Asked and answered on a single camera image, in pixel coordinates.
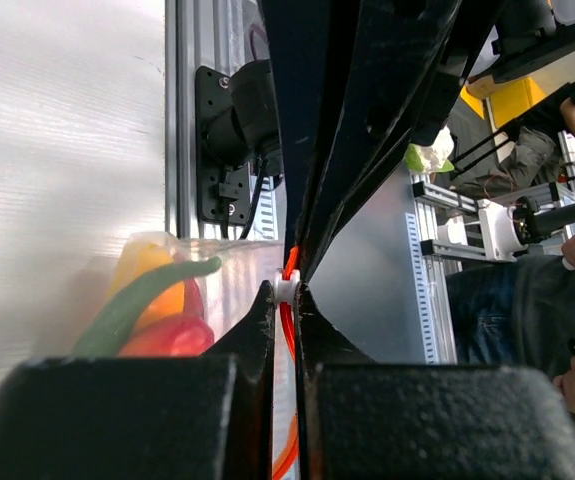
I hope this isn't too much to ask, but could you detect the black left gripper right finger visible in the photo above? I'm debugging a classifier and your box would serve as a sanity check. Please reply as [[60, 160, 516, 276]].
[[295, 285, 575, 479]]

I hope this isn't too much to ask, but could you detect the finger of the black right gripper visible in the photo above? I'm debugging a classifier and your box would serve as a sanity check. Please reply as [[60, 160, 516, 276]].
[[299, 1, 505, 280], [259, 1, 360, 253]]

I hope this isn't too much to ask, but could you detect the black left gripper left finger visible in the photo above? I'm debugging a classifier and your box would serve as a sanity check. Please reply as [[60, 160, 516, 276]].
[[0, 283, 275, 479]]

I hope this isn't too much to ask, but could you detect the green chili pepper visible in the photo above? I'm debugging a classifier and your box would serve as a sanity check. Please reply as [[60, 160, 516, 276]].
[[71, 256, 222, 358]]

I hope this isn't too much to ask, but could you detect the clear zip top bag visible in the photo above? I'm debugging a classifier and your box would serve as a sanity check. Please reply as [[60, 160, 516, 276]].
[[107, 232, 298, 479]]

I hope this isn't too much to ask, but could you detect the yellow orange mango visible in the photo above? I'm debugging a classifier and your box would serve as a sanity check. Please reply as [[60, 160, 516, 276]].
[[106, 238, 185, 334]]

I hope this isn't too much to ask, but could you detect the white cauliflower toy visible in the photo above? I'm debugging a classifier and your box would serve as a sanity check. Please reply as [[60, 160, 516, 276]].
[[404, 126, 455, 174]]

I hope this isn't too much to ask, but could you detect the yellow box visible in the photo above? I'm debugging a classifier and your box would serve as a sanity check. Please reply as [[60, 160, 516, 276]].
[[460, 76, 546, 127]]

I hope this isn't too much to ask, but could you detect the person in blue jeans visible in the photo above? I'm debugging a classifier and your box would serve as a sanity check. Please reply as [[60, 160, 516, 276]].
[[446, 235, 575, 414]]

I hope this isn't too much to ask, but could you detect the aluminium mounting rail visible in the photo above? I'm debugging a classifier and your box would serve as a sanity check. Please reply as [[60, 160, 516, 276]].
[[164, 0, 288, 241]]

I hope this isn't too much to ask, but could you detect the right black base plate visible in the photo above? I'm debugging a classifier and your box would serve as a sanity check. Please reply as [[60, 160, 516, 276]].
[[194, 66, 252, 227]]

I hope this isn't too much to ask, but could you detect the background aluminium frame rig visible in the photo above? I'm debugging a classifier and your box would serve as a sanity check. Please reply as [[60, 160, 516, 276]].
[[404, 129, 575, 364]]

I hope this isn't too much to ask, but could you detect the white slotted cable duct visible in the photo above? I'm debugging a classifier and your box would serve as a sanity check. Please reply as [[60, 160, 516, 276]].
[[253, 177, 279, 241]]

